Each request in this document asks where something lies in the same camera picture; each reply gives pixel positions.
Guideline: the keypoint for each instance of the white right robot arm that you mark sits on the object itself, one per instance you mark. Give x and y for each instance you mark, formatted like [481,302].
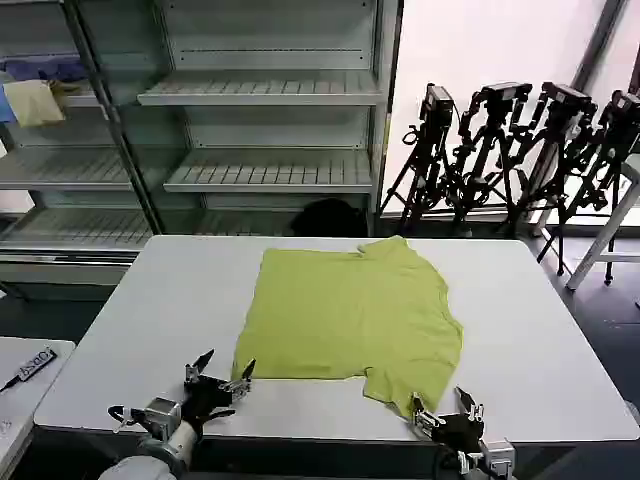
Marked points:
[495,457]

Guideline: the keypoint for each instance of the white table frame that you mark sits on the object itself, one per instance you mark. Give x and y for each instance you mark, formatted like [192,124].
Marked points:
[607,225]

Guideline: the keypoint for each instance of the grey shelf with cloths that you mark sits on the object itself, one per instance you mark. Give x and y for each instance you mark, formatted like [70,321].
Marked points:
[50,165]

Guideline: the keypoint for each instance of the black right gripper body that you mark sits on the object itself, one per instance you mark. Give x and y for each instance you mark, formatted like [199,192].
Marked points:
[460,432]

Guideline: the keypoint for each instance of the black tripod with camera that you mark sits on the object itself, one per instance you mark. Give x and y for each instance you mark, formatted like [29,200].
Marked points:
[555,150]
[492,140]
[430,150]
[612,145]

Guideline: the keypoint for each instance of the empty grey metal shelf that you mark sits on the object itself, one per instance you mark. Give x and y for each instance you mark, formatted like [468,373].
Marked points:
[270,125]

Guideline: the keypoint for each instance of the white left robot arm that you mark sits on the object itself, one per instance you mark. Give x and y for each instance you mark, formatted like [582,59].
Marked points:
[165,450]

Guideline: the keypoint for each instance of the black bag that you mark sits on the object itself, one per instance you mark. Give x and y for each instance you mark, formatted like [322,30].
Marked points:
[330,217]

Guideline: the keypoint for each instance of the small white side table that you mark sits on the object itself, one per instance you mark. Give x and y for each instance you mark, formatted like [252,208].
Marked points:
[25,400]

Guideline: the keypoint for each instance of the black labelled device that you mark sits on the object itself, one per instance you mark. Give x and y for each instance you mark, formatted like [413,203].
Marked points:
[37,365]

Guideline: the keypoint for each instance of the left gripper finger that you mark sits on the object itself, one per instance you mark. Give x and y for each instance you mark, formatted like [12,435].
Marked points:
[202,362]
[247,372]

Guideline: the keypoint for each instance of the lime green t-shirt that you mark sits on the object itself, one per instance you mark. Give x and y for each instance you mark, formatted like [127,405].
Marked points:
[350,315]

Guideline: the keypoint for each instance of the white folding table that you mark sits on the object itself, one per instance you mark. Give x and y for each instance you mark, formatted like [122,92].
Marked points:
[150,325]

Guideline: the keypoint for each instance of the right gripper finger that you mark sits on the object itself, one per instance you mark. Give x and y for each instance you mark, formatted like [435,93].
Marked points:
[425,417]
[472,410]

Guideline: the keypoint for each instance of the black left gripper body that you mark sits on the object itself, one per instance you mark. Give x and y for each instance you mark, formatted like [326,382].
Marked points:
[205,397]

